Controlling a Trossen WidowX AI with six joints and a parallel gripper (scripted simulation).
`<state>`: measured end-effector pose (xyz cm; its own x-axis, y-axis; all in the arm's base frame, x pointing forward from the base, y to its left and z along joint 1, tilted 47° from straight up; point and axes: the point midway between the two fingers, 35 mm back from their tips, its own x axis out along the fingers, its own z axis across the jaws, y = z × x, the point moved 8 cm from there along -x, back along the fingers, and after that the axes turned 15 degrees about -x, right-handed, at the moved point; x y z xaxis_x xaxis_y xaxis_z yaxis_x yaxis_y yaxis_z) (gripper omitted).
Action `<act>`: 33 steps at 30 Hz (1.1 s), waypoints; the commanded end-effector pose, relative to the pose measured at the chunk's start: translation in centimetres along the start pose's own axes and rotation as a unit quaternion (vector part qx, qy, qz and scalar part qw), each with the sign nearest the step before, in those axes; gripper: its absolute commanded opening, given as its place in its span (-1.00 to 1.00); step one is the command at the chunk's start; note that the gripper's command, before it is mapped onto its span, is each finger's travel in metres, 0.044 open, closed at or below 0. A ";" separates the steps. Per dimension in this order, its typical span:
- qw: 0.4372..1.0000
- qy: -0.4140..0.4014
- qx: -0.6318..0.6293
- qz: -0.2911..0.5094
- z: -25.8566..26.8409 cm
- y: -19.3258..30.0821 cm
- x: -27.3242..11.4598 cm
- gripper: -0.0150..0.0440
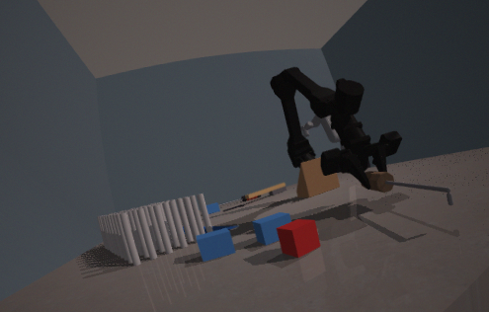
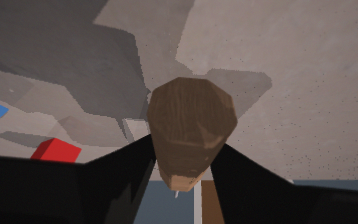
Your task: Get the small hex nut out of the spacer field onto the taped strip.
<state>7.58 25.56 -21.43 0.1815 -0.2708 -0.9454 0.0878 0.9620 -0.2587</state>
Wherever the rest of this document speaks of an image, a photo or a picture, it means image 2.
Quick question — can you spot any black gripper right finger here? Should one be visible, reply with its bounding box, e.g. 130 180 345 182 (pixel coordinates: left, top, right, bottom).
210 143 358 224

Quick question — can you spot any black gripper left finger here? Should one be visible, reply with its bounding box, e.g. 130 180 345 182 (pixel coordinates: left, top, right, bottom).
0 133 156 224

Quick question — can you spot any red block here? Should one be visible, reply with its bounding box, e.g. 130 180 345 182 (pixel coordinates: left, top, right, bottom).
30 138 82 162

